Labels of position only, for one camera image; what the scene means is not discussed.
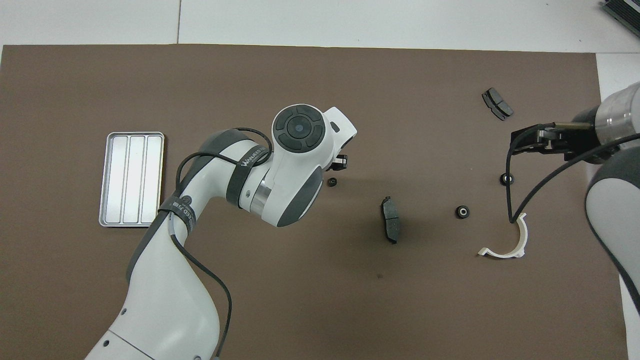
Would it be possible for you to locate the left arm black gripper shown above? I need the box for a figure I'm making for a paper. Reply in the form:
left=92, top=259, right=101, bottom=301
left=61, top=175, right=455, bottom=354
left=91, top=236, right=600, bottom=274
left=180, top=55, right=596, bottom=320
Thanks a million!
left=327, top=148, right=349, bottom=175

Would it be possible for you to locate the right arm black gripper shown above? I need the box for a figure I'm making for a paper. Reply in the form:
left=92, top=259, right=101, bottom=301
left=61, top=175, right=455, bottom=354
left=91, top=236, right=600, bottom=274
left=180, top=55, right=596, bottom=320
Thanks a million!
left=511, top=120, right=601, bottom=163

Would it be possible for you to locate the silver metal tray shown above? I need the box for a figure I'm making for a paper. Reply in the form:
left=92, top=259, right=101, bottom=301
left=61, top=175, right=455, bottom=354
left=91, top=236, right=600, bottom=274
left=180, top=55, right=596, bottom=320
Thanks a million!
left=98, top=131, right=166, bottom=228

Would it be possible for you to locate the dark grey brake pad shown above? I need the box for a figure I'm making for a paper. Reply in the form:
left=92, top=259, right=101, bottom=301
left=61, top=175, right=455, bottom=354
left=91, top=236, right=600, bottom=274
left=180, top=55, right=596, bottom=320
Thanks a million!
left=381, top=196, right=402, bottom=245
left=481, top=87, right=515, bottom=122

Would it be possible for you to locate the brown table mat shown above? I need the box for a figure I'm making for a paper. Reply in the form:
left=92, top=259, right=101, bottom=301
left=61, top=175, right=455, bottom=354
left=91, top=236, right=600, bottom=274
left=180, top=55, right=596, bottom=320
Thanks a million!
left=0, top=44, right=631, bottom=360

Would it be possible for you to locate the grey ribbed device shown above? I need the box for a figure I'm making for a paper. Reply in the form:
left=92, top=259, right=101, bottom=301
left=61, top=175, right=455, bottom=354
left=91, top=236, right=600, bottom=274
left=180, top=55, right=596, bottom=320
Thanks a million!
left=602, top=0, right=640, bottom=38

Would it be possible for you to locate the white curved plastic bracket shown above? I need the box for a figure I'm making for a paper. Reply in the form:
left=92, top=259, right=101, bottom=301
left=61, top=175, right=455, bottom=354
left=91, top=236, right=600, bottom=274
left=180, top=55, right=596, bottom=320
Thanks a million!
left=477, top=212, right=529, bottom=259

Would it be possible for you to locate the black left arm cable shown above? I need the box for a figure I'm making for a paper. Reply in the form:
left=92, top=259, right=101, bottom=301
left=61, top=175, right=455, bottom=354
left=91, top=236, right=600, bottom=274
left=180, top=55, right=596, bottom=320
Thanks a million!
left=170, top=127, right=275, bottom=360

